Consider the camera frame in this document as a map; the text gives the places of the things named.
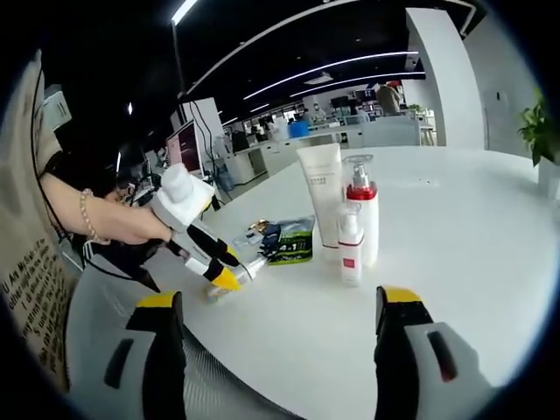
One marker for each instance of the clear water jug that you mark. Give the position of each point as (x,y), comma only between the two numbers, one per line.
(225,180)

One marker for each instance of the white cabinet counter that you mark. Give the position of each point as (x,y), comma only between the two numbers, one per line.
(350,133)

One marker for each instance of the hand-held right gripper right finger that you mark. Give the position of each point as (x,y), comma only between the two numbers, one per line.
(415,385)

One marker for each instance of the clear skincare sachet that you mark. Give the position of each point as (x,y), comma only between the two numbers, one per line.
(247,240)

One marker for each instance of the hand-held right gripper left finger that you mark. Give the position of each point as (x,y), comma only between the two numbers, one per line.
(149,394)

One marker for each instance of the person's left hand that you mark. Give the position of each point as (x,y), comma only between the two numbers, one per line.
(140,225)

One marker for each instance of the white mesh office chair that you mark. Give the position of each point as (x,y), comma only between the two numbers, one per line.
(96,297)

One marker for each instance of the gold skincare sachet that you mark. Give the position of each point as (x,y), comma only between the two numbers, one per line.
(259,226)

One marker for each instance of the green plant in white pot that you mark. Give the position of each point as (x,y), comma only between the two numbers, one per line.
(538,127)

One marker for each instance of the green black skincare sachet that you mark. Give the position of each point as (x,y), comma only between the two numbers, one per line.
(293,249)

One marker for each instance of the silver blue skincare sachet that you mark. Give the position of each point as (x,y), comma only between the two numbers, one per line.
(269,238)

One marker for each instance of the small white skincare pump bottle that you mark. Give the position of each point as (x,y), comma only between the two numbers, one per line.
(350,262)
(251,267)

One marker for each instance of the white skincare tube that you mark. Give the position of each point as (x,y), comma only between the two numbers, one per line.
(321,197)

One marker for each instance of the black white-striped garment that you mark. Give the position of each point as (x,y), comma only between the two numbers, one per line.
(114,258)

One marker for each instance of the large red-collared skincare bottle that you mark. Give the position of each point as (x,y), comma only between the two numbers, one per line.
(369,227)

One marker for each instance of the open laptop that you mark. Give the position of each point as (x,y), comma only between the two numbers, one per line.
(186,149)

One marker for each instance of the blue container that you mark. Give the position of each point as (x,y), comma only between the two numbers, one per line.
(298,129)

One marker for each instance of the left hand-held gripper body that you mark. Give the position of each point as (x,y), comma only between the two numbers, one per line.
(179,201)

